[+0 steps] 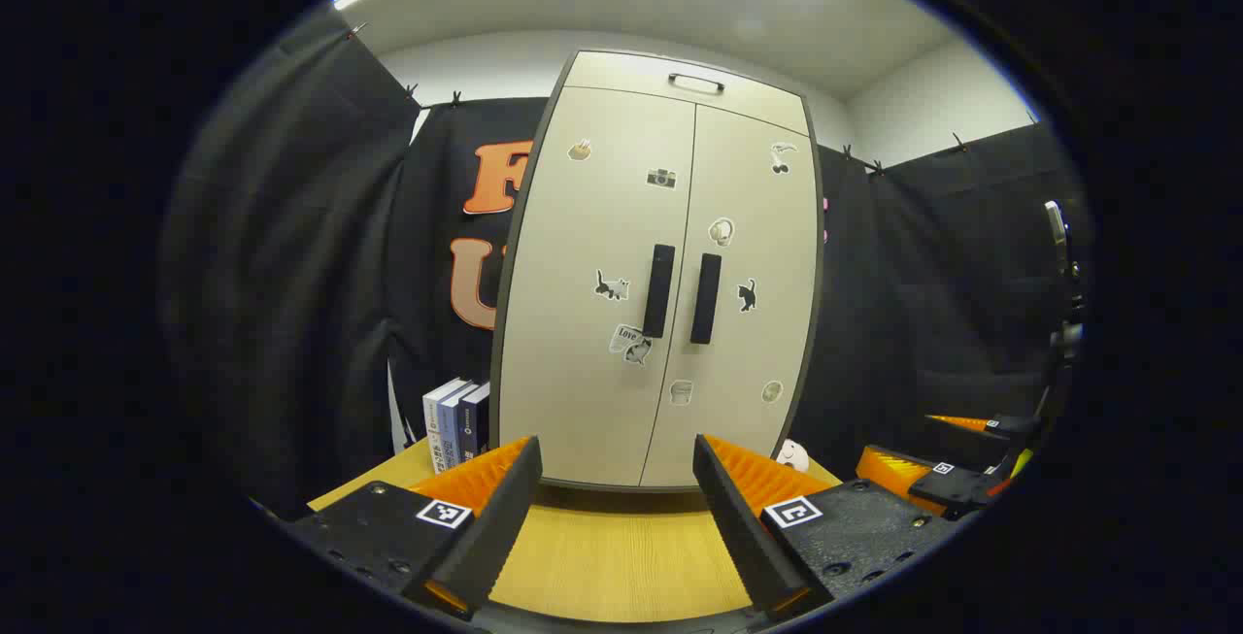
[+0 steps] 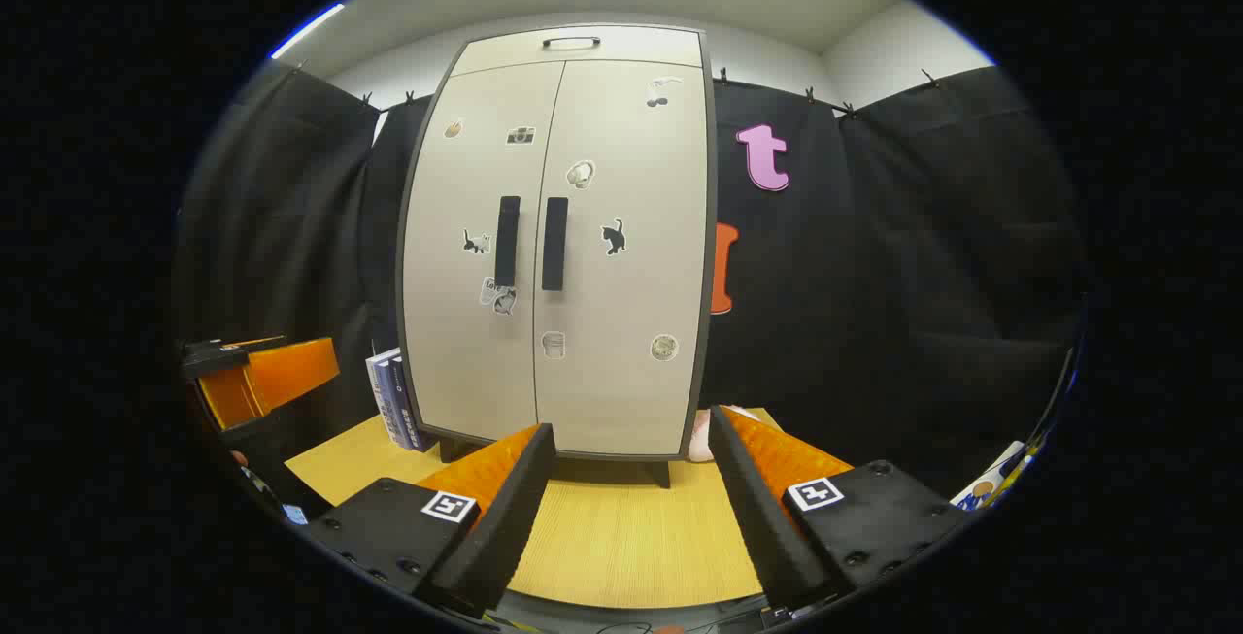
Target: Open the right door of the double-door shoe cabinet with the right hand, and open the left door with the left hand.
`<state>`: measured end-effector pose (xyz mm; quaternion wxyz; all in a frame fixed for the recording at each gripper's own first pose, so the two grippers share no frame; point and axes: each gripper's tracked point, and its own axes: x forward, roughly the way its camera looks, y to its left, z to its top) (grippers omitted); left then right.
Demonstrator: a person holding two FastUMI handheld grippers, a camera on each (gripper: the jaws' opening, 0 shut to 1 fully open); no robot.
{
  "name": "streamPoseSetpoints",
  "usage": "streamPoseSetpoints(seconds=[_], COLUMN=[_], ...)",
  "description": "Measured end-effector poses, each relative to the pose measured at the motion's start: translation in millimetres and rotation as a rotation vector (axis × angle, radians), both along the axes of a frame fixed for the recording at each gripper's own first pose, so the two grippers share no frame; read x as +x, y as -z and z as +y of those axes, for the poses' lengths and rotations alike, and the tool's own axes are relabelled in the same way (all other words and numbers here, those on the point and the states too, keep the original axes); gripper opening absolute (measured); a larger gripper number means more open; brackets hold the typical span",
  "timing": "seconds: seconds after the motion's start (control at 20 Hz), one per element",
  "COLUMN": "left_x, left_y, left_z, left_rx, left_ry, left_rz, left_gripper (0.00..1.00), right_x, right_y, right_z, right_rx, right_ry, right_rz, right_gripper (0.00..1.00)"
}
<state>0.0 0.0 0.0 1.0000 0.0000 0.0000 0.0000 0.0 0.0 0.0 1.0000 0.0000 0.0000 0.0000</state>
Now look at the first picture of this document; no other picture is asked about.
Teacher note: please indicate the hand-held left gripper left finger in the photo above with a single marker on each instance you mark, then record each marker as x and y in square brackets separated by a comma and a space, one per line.
[495, 537]

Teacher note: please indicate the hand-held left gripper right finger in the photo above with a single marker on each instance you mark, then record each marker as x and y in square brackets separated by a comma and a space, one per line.
[738, 537]

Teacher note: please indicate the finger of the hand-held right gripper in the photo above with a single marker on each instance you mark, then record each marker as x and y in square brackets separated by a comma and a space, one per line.
[957, 488]
[1010, 427]

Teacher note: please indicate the pale shoe cabinet door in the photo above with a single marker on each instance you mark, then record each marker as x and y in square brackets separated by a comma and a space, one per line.
[767, 372]
[573, 372]

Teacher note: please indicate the pale double-door shoe cabinet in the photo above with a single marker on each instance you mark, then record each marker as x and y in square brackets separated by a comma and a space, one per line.
[631, 71]

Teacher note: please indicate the small white figurine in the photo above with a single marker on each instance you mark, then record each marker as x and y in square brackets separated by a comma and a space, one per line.
[793, 456]

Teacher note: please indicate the blue-grey book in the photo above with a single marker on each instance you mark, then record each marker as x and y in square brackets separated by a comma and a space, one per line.
[452, 430]

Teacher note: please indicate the white book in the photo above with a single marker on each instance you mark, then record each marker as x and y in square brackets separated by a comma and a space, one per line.
[434, 425]

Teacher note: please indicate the black backdrop cloth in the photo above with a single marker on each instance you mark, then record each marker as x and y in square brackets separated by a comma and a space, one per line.
[291, 275]

